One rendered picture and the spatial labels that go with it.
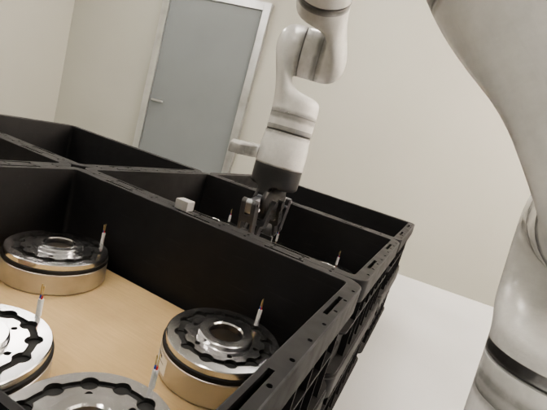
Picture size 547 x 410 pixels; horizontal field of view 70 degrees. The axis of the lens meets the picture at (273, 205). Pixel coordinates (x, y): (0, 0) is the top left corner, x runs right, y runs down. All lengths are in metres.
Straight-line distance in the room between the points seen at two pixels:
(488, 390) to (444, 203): 3.14
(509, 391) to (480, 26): 0.25
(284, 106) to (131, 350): 0.37
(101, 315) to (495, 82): 0.38
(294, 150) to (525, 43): 0.35
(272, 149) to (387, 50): 3.03
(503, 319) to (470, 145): 3.16
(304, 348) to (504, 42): 0.23
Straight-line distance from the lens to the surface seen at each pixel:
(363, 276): 0.41
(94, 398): 0.27
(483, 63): 0.31
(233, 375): 0.32
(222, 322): 0.37
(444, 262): 3.54
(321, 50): 0.58
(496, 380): 0.35
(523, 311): 0.36
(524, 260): 0.37
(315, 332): 0.26
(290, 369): 0.22
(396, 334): 0.93
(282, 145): 0.57
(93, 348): 0.38
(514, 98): 0.30
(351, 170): 3.44
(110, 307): 0.44
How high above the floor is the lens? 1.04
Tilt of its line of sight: 10 degrees down
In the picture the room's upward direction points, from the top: 16 degrees clockwise
